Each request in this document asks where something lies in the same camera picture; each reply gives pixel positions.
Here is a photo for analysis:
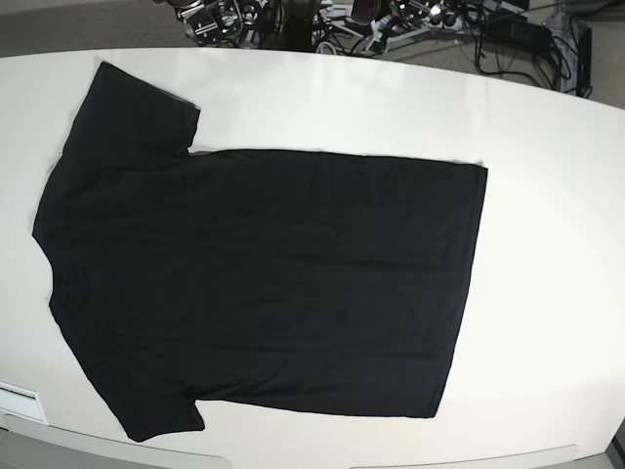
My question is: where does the black T-shirt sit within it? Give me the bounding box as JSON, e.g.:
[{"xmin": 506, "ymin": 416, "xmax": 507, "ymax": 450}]
[{"xmin": 32, "ymin": 63, "xmax": 487, "ymax": 442}]

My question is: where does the white power strip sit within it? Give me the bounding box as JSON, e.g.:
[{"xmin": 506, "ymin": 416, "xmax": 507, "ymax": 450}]
[{"xmin": 390, "ymin": 0, "xmax": 460, "ymax": 27}]

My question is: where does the black equipment box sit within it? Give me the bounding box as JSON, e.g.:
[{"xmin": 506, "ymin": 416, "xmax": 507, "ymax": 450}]
[{"xmin": 481, "ymin": 15, "xmax": 553, "ymax": 54}]

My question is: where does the white label plate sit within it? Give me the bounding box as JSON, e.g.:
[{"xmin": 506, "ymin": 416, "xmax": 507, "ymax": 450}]
[{"xmin": 0, "ymin": 382, "xmax": 48, "ymax": 425}]

